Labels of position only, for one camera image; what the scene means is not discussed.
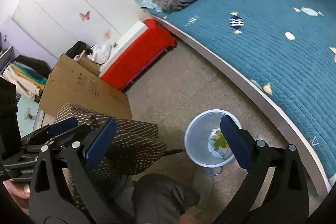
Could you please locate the red covered bench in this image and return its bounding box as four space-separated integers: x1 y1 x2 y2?
100 19 176 91

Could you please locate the trash inside bin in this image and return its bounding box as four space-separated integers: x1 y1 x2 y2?
208 128 232 160

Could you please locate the left hand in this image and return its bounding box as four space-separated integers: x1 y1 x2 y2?
3 180 30 215

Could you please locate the large cardboard box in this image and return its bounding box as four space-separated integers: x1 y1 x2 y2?
39 54 132 119

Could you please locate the mint drawer cabinet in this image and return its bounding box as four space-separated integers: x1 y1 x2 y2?
17 95 39 137

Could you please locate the brown polka dot tablecloth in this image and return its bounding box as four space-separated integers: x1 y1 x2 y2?
55 103 167 207

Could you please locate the bed with teal quilt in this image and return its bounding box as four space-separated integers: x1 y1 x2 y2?
143 0 335 197

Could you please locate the right hand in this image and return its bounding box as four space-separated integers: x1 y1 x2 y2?
178 213 198 224

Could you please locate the grey trouser leg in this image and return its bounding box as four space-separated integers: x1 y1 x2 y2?
116 174 201 223

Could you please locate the light blue trash bin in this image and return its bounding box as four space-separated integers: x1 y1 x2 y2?
185 109 242 168

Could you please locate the white plastic bag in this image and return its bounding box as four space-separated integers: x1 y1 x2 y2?
88 44 112 65

